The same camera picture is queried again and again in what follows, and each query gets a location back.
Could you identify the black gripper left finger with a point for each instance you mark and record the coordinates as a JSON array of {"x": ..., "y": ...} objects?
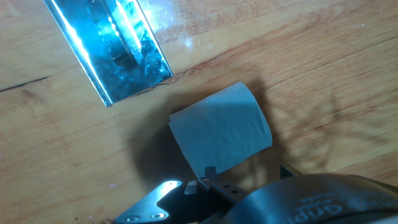
[{"x": 186, "y": 205}]

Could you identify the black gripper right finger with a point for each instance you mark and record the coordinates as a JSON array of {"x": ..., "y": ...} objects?
[{"x": 287, "y": 171}]

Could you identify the white toilet paper roll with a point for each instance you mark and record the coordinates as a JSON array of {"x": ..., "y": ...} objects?
[{"x": 220, "y": 130}]

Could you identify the shiny metal toilet paper holder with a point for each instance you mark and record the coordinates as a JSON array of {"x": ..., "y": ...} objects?
[{"x": 99, "y": 53}]

